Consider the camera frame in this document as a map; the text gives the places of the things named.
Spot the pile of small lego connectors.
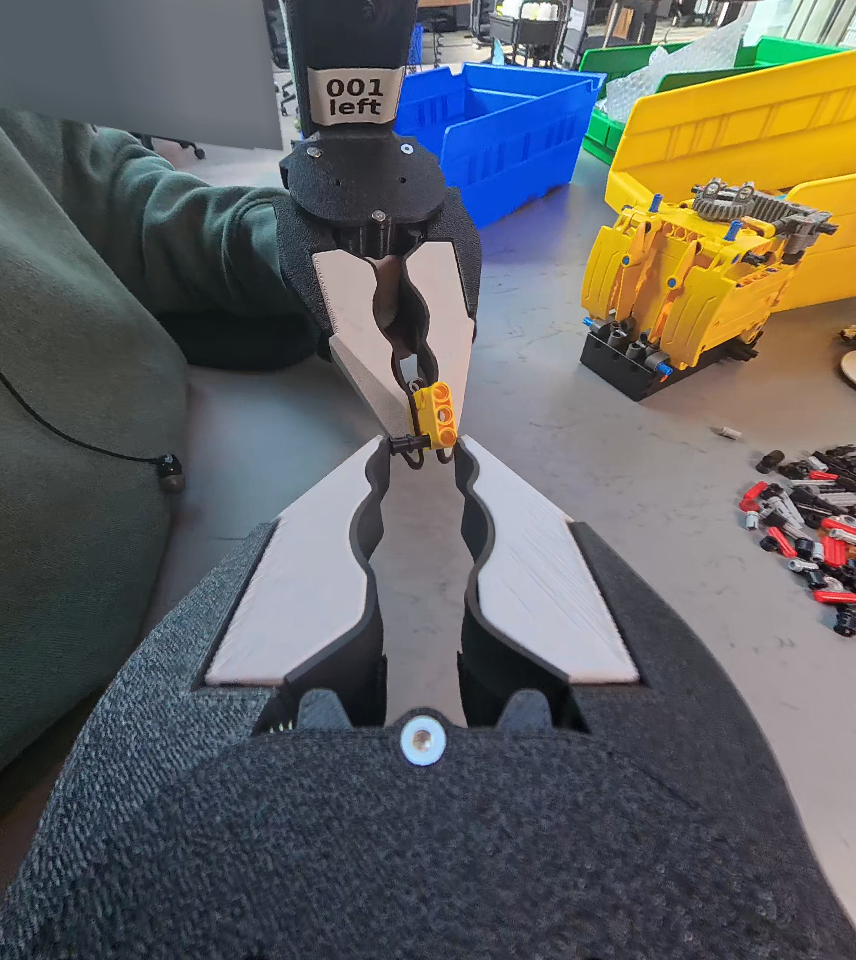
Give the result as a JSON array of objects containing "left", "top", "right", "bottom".
[{"left": 739, "top": 444, "right": 856, "bottom": 643}]

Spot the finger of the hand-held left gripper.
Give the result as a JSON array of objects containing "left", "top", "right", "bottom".
[
  {"left": 402, "top": 240, "right": 475, "bottom": 423},
  {"left": 311, "top": 248, "right": 419, "bottom": 436}
]

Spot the blue plastic bin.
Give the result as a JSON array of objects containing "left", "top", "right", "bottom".
[{"left": 394, "top": 62, "right": 607, "bottom": 231}]

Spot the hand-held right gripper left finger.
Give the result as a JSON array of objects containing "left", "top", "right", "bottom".
[{"left": 203, "top": 435, "right": 391, "bottom": 726}]

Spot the black utility cart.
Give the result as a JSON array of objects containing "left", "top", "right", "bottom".
[{"left": 486, "top": 0, "right": 575, "bottom": 70}]

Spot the large yellow plastic bin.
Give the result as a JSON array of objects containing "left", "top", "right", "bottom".
[{"left": 604, "top": 37, "right": 856, "bottom": 315}]

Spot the yellow lego panel piece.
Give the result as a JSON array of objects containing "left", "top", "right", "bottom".
[{"left": 407, "top": 380, "right": 461, "bottom": 452}]

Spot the yellow lego vehicle model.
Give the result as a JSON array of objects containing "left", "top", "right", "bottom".
[{"left": 579, "top": 178, "right": 840, "bottom": 402}]

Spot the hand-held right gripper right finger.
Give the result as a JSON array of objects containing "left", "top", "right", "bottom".
[{"left": 456, "top": 437, "right": 640, "bottom": 727}]

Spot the person's green sweatshirt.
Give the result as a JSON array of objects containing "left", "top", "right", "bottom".
[{"left": 0, "top": 96, "right": 190, "bottom": 819}]

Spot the clear bubble wrap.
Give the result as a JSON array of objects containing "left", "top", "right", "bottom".
[{"left": 602, "top": 13, "right": 753, "bottom": 123}]

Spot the black drawstring cord with bead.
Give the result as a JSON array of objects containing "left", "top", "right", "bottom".
[{"left": 0, "top": 300, "right": 187, "bottom": 496}]

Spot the green plastic bin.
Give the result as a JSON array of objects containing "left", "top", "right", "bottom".
[{"left": 580, "top": 36, "right": 849, "bottom": 168}]

